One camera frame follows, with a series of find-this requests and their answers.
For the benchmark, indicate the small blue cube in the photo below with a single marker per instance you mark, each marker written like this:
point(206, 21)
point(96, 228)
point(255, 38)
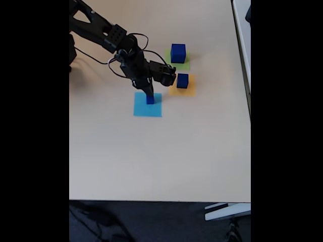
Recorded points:
point(150, 100)

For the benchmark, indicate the medium blue cube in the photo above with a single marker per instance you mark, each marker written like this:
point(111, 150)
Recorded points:
point(182, 82)

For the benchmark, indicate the large blue cube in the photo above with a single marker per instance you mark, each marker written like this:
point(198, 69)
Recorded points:
point(176, 56)

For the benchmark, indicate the light blue paper square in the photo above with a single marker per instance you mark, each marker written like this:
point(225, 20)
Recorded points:
point(141, 111)

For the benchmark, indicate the orange paper square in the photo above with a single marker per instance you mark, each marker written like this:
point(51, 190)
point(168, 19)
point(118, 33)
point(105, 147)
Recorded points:
point(186, 92)

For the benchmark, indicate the green paper square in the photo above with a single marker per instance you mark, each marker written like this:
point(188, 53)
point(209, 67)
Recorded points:
point(185, 66)

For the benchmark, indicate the dark blue object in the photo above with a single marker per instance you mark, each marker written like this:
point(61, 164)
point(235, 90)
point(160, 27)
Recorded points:
point(248, 15)

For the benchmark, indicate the white table foot bar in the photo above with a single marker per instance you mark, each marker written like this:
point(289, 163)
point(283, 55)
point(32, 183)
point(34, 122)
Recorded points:
point(227, 213)

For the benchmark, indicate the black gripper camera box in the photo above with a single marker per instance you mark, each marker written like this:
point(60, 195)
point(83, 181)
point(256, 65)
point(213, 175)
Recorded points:
point(164, 74)

